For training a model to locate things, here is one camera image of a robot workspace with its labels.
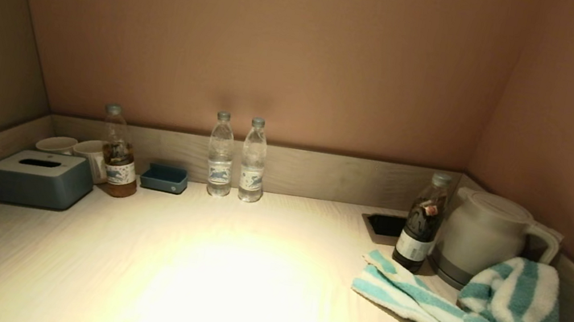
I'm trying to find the clear water bottle blue label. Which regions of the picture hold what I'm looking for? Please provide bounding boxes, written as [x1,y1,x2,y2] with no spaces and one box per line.
[201,109,243,199]
[234,115,275,205]

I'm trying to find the black recessed power socket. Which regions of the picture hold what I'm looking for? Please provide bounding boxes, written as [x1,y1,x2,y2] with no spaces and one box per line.
[358,210,410,248]

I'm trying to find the small blue tray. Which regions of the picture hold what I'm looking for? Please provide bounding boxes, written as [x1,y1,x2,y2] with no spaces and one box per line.
[138,161,191,196]

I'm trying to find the dark liquid bottle white label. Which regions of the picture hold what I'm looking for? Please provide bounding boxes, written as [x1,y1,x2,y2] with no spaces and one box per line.
[390,167,455,278]

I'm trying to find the amber tea bottle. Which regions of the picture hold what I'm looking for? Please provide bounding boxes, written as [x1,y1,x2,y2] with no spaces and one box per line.
[90,102,150,201]

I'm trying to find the white ceramic cup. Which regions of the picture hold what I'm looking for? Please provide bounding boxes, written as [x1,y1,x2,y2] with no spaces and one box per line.
[34,131,79,157]
[67,136,113,185]

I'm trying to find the grey kettle base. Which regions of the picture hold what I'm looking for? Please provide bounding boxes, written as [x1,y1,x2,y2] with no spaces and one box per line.
[426,256,473,291]

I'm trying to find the beige electric kettle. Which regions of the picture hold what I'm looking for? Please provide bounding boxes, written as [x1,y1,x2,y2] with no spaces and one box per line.
[431,184,569,290]

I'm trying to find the grey-blue tissue box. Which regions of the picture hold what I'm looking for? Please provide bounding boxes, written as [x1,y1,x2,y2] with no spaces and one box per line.
[0,144,98,217]

